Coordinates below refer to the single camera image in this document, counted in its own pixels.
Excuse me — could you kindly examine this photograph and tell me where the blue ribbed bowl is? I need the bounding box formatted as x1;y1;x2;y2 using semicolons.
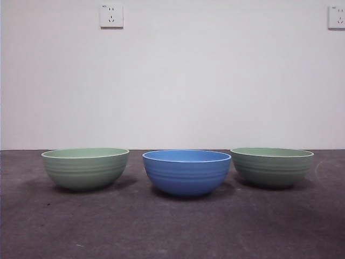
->
142;149;232;197

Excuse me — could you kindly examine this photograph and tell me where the green ribbed bowl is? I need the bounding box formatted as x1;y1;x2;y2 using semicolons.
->
230;147;315;189
41;147;130;192

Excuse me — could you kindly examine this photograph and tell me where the white wall socket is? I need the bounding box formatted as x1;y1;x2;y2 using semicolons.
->
100;4;125;30
327;5;345;31

